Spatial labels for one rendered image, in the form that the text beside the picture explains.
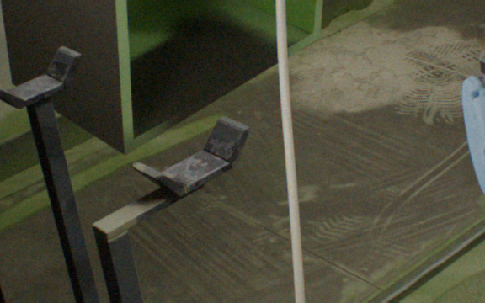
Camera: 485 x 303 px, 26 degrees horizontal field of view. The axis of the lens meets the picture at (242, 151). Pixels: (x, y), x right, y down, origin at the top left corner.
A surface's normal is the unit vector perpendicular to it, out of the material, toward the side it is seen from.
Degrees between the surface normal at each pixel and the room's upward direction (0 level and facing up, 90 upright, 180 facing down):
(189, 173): 0
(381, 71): 0
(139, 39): 12
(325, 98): 0
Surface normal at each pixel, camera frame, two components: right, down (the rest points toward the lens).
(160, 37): 0.02, -0.79
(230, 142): -0.61, -0.32
